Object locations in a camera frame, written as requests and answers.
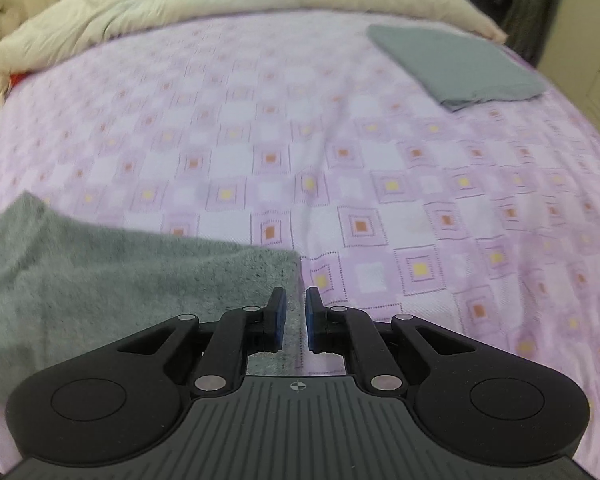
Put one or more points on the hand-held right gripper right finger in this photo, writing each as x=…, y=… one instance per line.
x=311, y=317

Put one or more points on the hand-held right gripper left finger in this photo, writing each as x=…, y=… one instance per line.
x=279, y=317

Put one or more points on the grey towel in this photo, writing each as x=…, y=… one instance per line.
x=80, y=280

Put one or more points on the pink checkered bed sheet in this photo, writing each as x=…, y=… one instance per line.
x=380, y=170

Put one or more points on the smooth grey folded cloth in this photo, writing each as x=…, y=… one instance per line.
x=455, y=65

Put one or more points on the red item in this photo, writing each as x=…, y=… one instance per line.
x=19, y=80

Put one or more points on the white cabinet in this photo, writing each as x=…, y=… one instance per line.
x=587, y=35

